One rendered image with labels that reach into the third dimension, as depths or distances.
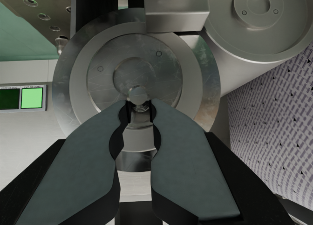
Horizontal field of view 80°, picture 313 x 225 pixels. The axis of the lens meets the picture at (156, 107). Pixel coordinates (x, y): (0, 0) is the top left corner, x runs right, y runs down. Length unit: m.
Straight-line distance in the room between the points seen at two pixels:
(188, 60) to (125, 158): 0.10
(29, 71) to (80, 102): 3.38
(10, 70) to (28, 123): 3.15
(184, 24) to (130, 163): 0.12
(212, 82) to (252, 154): 0.21
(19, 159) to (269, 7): 0.58
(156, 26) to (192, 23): 0.03
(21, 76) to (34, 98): 3.02
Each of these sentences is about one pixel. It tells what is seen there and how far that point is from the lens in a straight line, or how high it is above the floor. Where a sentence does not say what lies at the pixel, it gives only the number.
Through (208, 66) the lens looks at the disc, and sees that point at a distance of 0.18.
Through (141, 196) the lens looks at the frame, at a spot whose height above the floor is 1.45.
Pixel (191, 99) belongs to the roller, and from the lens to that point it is 0.16.
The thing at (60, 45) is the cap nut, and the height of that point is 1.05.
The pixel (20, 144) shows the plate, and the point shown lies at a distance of 0.60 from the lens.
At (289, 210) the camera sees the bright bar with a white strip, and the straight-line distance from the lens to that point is 0.44.
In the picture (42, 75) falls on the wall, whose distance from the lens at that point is 3.42.
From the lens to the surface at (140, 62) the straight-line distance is 0.15.
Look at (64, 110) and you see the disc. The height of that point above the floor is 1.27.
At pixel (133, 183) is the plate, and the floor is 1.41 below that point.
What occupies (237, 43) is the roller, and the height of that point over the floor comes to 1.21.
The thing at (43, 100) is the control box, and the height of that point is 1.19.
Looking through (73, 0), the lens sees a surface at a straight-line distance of 0.23.
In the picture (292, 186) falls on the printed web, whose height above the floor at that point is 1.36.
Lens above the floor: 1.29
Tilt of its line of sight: 8 degrees down
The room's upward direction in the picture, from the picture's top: 177 degrees clockwise
